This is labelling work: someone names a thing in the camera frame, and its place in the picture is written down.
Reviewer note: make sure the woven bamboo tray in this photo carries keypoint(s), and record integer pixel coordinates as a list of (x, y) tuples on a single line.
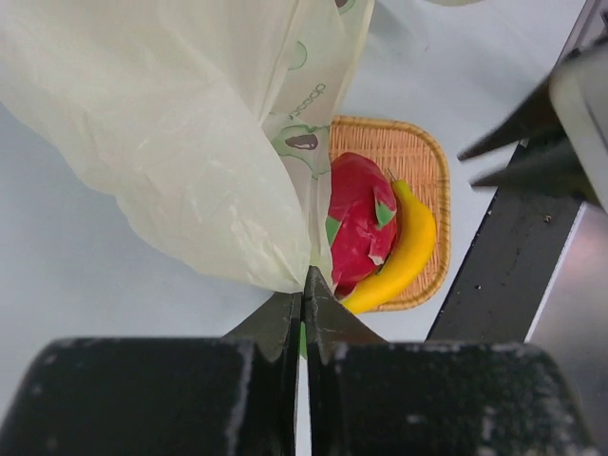
[(410, 154)]

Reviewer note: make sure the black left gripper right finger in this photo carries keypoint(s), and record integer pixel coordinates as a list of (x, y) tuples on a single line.
[(331, 330)]

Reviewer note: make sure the red fake dragon fruit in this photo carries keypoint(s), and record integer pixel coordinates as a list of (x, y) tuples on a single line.
[(361, 223)]

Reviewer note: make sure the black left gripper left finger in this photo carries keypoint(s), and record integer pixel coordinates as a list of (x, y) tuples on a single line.
[(263, 420)]

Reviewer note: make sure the yellow fake banana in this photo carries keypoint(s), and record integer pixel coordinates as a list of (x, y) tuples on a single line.
[(408, 258)]

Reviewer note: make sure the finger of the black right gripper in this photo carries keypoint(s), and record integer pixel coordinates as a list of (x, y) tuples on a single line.
[(553, 170), (534, 117)]

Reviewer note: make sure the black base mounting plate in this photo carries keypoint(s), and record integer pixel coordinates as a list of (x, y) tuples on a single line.
[(498, 290)]

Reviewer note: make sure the translucent pale green plastic bag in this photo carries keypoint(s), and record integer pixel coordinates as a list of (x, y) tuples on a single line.
[(208, 122)]

